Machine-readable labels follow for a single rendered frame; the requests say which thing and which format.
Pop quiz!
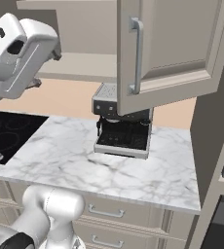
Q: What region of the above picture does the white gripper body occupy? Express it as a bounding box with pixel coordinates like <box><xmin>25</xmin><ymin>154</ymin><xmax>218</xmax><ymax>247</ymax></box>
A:
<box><xmin>0</xmin><ymin>18</ymin><xmax>60</xmax><ymax>100</ymax></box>

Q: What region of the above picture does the beige cabinet door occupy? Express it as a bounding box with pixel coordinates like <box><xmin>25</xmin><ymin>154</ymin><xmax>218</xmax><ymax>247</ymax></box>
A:
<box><xmin>116</xmin><ymin>0</ymin><xmax>224</xmax><ymax>117</ymax></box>

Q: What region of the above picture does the beige tall oven cabinet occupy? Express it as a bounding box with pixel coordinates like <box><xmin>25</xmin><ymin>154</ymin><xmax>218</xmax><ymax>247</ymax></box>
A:
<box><xmin>183</xmin><ymin>23</ymin><xmax>224</xmax><ymax>249</ymax></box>

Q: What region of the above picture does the black hob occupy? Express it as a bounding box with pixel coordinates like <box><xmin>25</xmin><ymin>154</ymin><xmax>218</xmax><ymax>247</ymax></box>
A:
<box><xmin>0</xmin><ymin>109</ymin><xmax>50</xmax><ymax>166</ymax></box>

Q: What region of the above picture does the silver black coffee machine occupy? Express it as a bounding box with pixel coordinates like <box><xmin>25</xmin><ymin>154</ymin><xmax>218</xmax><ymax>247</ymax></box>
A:
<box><xmin>91</xmin><ymin>82</ymin><xmax>155</xmax><ymax>160</ymax></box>

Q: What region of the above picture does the beige drawer front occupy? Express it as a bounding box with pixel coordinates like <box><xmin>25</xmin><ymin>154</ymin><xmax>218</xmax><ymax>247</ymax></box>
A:
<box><xmin>79</xmin><ymin>194</ymin><xmax>167</xmax><ymax>233</ymax></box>
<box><xmin>72</xmin><ymin>223</ymin><xmax>170</xmax><ymax>249</ymax></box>

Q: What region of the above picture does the beige wall cabinet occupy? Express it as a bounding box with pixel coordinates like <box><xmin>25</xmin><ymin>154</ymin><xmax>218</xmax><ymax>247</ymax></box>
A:
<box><xmin>16</xmin><ymin>0</ymin><xmax>119</xmax><ymax>84</ymax></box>

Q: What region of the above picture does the silver cabinet door handle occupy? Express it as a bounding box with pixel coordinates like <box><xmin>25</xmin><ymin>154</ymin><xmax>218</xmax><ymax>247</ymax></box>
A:
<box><xmin>128</xmin><ymin>17</ymin><xmax>145</xmax><ymax>96</ymax></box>

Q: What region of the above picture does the silver drawer handle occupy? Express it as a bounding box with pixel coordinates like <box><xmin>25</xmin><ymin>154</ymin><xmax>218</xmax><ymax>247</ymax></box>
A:
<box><xmin>87</xmin><ymin>202</ymin><xmax>127</xmax><ymax>219</ymax></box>
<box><xmin>91</xmin><ymin>233</ymin><xmax>126</xmax><ymax>249</ymax></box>

